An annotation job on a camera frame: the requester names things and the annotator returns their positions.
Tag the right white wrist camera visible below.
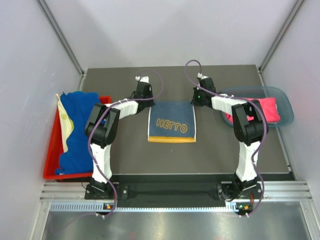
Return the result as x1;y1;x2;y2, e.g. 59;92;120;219
197;72;208;80

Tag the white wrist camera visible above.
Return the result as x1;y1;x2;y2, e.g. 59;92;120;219
135;75;150;84
197;72;208;80

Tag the red plastic bin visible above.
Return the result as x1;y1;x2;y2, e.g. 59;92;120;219
43;96;112;180

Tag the yellow hello towel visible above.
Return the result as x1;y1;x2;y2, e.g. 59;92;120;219
147;101;197;144

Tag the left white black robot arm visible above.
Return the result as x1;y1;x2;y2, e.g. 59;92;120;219
84;76;155;199

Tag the aluminium frame post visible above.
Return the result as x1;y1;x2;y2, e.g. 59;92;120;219
36;0;85;77
257;0;306;74

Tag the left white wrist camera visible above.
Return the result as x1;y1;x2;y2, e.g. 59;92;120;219
135;75;150;84

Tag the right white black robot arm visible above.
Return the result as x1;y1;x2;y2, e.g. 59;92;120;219
191;73;269;198

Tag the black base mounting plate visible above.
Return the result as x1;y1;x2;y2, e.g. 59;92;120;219
85;181;262;206

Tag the aluminium extrusion rail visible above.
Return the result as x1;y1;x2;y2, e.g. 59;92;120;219
40;181;313;202

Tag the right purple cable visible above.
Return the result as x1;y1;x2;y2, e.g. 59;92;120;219
184;59;266;219

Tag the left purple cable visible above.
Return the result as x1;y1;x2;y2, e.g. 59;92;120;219
87;69;165;219

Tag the right aluminium frame post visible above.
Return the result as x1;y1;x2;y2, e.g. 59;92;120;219
257;0;306;74

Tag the blue terry towel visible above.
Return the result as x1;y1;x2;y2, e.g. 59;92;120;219
55;91;101;176

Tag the grey slotted cable duct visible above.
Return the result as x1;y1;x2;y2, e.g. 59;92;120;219
49;201;253;212

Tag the pink towel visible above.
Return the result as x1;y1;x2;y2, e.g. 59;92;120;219
223;97;281;125

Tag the cream patterned towel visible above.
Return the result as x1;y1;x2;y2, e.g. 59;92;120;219
56;94;74;153

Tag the left aluminium frame post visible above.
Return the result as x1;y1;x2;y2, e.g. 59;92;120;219
36;0;85;77

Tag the purple cable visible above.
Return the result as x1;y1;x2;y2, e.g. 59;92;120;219
87;69;165;219
184;59;266;219

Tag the translucent blue plastic container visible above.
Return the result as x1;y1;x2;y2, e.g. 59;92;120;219
222;86;294;128

